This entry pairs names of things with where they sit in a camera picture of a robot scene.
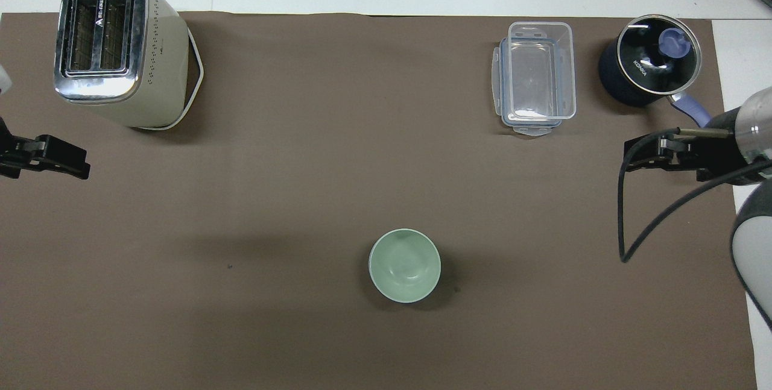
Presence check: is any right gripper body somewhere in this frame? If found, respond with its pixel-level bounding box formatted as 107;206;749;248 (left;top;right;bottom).
689;108;758;186

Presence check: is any green bowl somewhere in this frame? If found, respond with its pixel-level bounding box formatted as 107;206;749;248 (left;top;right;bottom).
368;228;442;304

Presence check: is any cream and chrome toaster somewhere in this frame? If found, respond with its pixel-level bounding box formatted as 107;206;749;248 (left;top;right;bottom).
53;0;206;132

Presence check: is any black cable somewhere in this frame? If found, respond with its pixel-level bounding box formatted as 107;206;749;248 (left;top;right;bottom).
617;128;772;264

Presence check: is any glass pot lid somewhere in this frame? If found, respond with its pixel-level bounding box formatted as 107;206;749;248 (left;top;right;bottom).
618;14;704;97

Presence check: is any clear blue-edged container lid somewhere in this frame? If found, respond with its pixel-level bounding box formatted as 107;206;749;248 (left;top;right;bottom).
491;37;568;137

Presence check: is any dark blue pot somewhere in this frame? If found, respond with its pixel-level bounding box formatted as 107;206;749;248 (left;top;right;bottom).
598;14;720;129

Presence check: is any clear plastic container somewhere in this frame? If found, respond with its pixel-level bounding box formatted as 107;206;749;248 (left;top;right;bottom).
507;21;577;121

